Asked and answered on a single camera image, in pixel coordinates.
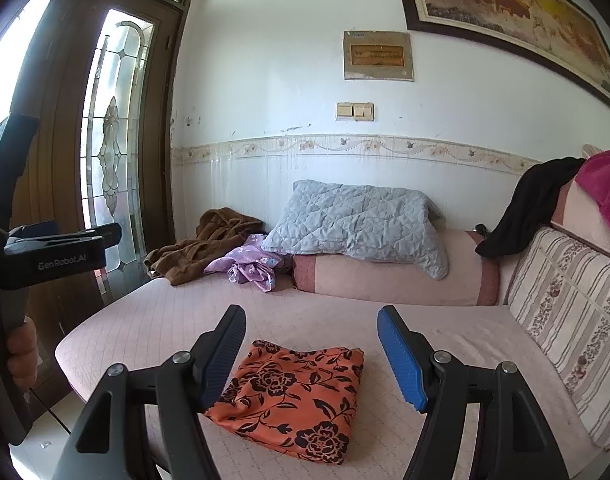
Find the wooden stained-glass door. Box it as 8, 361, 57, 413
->
0, 0, 206, 431

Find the brown fleece blanket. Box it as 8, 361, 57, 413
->
145, 207, 266, 287

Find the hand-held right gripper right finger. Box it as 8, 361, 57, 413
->
376, 305, 568, 480

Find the beige wall switch plate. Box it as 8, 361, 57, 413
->
335, 101, 375, 122

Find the thin black cable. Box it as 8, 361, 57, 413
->
27, 386, 72, 434

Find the purple floral cloth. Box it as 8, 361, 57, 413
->
204, 232, 286, 294

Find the black garment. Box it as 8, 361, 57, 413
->
475, 157, 586, 259

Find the small framed wall picture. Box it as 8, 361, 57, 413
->
343, 30, 416, 82

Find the magenta towel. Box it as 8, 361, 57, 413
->
575, 149, 610, 258

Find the orange floral shirt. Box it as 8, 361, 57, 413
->
204, 340, 366, 466

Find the striped floral cushion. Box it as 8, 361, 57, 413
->
505, 226, 610, 453

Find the pink bolster cushion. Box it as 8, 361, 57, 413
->
291, 229, 501, 307

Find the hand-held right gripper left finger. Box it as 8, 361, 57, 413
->
60, 304, 248, 480

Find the large dark-framed painting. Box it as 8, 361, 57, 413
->
391, 0, 610, 111

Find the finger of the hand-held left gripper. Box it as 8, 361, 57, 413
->
5, 222, 122, 251

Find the grey quilted pillow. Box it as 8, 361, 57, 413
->
261, 180, 450, 281

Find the person's left hand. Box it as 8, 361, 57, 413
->
8, 316, 40, 390

